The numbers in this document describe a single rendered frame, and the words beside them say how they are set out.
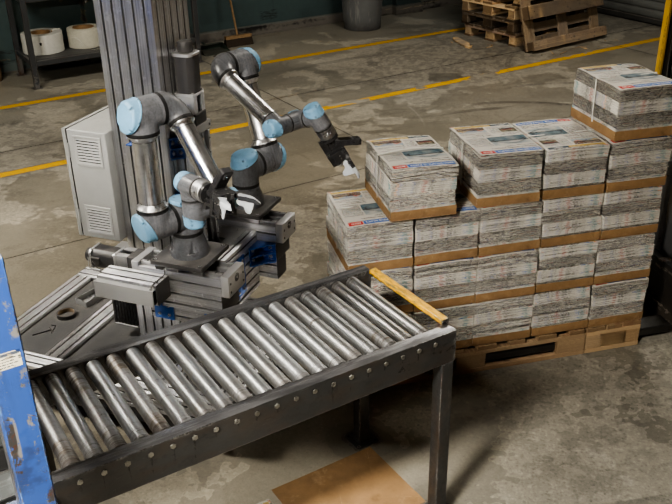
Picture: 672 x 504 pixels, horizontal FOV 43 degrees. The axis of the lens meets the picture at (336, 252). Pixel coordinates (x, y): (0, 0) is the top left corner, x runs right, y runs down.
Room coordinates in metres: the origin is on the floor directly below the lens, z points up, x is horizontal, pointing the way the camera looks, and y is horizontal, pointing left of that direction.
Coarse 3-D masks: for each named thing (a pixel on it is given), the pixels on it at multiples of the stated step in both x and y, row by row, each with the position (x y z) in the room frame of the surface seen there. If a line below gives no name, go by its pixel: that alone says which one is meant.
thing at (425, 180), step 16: (384, 160) 3.25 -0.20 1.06; (400, 160) 3.24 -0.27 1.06; (416, 160) 3.24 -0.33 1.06; (432, 160) 3.24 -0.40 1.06; (448, 160) 3.24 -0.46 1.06; (384, 176) 3.23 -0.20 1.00; (400, 176) 3.15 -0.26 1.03; (416, 176) 3.17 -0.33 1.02; (432, 176) 3.18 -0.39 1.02; (448, 176) 3.20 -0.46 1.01; (384, 192) 3.22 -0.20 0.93; (400, 192) 3.16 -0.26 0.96; (416, 192) 3.17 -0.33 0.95; (432, 192) 3.19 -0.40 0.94; (448, 192) 3.20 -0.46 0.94; (400, 208) 3.15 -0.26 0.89; (416, 208) 3.17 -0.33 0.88
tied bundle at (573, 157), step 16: (528, 128) 3.62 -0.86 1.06; (544, 128) 3.61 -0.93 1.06; (560, 128) 3.61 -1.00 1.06; (576, 128) 3.60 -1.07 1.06; (544, 144) 3.41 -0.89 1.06; (560, 144) 3.40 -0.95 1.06; (576, 144) 3.40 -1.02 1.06; (592, 144) 3.40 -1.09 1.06; (608, 144) 3.40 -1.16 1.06; (544, 160) 3.36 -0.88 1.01; (560, 160) 3.35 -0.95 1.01; (576, 160) 3.37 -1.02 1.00; (592, 160) 3.39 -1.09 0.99; (544, 176) 3.34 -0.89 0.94; (560, 176) 3.35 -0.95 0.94; (576, 176) 3.36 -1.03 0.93; (592, 176) 3.38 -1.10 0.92
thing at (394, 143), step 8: (408, 136) 3.53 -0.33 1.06; (416, 136) 3.53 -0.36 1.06; (424, 136) 3.54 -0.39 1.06; (368, 144) 3.47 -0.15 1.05; (376, 144) 3.44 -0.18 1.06; (384, 144) 3.44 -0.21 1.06; (392, 144) 3.44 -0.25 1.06; (400, 144) 3.44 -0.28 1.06; (408, 144) 3.44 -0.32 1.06; (416, 144) 3.44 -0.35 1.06; (424, 144) 3.43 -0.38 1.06; (432, 144) 3.43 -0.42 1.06; (368, 152) 3.47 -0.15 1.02; (376, 152) 3.35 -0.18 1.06; (368, 160) 3.46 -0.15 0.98; (368, 168) 3.45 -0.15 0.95; (368, 176) 3.44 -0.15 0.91
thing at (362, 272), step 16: (352, 272) 2.79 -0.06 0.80; (368, 272) 2.80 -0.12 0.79; (304, 288) 2.67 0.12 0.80; (240, 304) 2.57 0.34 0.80; (256, 304) 2.57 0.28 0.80; (192, 320) 2.47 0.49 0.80; (208, 320) 2.47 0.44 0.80; (144, 336) 2.37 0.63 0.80; (160, 336) 2.37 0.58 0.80; (176, 336) 2.39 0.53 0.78; (224, 336) 2.48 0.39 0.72; (96, 352) 2.28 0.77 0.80; (112, 352) 2.28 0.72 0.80; (144, 352) 2.33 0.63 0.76; (192, 352) 2.42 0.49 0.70; (48, 368) 2.20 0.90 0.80; (64, 368) 2.20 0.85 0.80; (80, 368) 2.22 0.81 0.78; (64, 384) 2.19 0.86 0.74; (48, 400) 2.17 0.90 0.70
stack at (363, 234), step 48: (336, 192) 3.47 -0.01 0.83; (336, 240) 3.30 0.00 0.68; (384, 240) 3.16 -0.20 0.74; (432, 240) 3.21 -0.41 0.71; (480, 240) 3.27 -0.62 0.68; (528, 240) 3.32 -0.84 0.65; (384, 288) 3.16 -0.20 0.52; (432, 288) 3.22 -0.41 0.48; (480, 288) 3.27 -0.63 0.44; (576, 288) 3.38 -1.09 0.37; (480, 336) 3.28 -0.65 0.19; (576, 336) 3.39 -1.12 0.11
